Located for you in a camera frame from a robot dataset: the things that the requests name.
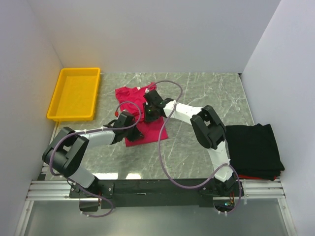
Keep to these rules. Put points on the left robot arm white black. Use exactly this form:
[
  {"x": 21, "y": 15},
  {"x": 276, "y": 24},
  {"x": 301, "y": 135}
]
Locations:
[{"x": 66, "y": 151}]

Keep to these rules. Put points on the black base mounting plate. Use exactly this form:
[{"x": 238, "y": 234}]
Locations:
[{"x": 162, "y": 192}]

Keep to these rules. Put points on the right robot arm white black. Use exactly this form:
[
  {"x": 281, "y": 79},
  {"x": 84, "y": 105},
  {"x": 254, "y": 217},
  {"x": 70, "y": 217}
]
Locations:
[{"x": 209, "y": 131}]

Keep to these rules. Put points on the yellow plastic tray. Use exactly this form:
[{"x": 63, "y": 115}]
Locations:
[{"x": 75, "y": 95}]

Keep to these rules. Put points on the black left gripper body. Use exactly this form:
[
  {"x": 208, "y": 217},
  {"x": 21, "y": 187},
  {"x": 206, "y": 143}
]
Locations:
[{"x": 132, "y": 134}]

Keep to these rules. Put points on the folded red shirt under stack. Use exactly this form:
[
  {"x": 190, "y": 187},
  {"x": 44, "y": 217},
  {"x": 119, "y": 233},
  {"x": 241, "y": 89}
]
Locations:
[{"x": 257, "y": 178}]

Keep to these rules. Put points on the folded black t shirt stack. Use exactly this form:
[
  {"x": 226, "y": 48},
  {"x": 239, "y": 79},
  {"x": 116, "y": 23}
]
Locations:
[{"x": 253, "y": 150}]

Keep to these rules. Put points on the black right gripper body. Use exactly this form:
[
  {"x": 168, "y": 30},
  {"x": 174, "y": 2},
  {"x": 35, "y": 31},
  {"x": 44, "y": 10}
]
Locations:
[{"x": 149, "y": 114}]

